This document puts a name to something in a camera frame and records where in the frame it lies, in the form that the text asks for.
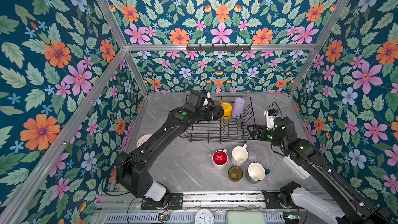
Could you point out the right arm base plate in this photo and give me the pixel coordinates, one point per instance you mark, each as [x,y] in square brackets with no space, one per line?
[278,200]

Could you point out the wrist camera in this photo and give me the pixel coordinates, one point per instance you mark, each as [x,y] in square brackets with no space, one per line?
[270,116]
[205,96]

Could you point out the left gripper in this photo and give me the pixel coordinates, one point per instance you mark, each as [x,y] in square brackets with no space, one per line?
[216,114]

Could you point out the cream white mug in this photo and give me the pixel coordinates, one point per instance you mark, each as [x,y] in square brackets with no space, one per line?
[239,155]

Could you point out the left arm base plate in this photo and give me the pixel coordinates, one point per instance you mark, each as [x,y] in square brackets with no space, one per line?
[169,201]

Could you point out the clear glass cup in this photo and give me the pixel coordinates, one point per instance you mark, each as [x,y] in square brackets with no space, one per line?
[255,155]

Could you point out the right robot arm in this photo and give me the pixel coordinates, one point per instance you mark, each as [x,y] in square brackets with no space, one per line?
[350,206]

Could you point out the lavender plastic cup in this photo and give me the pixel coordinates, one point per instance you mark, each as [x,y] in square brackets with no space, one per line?
[238,107]

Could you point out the round beige kitchen timer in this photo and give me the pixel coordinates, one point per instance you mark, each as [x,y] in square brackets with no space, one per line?
[143,139]

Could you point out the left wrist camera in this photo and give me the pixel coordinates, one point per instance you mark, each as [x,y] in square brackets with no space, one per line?
[205,96]

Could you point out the yellow mug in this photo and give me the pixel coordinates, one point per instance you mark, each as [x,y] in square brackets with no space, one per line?
[227,110]

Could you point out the olive green glass cup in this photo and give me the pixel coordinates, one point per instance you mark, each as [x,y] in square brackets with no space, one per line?
[235,173]

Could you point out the black wire dish rack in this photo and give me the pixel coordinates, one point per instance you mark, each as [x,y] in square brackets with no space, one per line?
[234,130]

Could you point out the wall hook rail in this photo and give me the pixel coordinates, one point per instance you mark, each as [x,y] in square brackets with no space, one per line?
[219,47]

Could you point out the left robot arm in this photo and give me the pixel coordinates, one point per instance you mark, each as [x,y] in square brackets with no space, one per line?
[132,169]

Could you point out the pale green sponge pad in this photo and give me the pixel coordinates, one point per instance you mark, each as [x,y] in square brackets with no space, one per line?
[245,217]

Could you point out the red interior white mug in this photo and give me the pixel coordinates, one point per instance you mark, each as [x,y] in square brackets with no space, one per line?
[220,159]

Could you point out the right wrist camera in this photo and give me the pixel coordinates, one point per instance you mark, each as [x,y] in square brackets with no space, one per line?
[270,116]

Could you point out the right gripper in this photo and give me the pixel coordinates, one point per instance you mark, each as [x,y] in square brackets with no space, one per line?
[262,129]

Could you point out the white mug green handle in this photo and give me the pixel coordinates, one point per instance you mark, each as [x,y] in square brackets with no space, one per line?
[256,172]

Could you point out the white analog clock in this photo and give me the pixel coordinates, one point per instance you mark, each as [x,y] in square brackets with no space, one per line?
[204,216]

